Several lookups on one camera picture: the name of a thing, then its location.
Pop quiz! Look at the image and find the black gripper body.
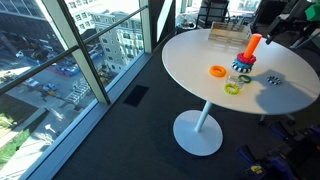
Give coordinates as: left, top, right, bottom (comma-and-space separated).
279, 14, 313, 35

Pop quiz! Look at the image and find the red ribbed ring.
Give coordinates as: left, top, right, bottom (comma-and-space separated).
236, 52, 257, 66

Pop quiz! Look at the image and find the light wooden tray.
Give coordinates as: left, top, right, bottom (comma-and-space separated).
207, 21, 253, 43

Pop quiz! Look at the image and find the black mesh chair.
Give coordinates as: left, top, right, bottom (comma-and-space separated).
195, 0, 232, 30

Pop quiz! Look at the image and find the black cart with tools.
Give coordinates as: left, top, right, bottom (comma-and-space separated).
234, 121, 320, 180

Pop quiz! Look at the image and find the black floor vent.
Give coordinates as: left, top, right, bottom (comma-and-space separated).
122, 84, 150, 108

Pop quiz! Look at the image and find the orange ring holder post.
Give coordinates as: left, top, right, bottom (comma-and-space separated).
242, 33, 263, 60

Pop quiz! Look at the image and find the small black white striped ring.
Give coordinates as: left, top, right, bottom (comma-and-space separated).
266, 75, 283, 86

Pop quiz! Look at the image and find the blue ring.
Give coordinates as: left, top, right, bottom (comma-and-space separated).
232, 58, 254, 71

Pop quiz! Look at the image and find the large black white striped ring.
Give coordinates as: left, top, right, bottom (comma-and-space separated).
231, 62, 254, 75

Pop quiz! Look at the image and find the dark green ribbed ring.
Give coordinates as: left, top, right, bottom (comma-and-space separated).
237, 74, 253, 85

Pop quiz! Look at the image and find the clear ring with beads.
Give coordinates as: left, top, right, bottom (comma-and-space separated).
225, 75, 245, 90

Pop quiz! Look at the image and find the orange bumpy ring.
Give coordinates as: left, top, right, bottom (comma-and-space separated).
208, 64, 228, 79

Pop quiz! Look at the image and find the yellow-green ring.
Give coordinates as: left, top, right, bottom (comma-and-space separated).
223, 83, 240, 96

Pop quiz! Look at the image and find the white table pedestal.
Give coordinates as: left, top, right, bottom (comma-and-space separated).
172, 100, 224, 157

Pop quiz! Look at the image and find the dark window frame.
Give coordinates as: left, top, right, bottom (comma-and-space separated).
0, 0, 176, 180

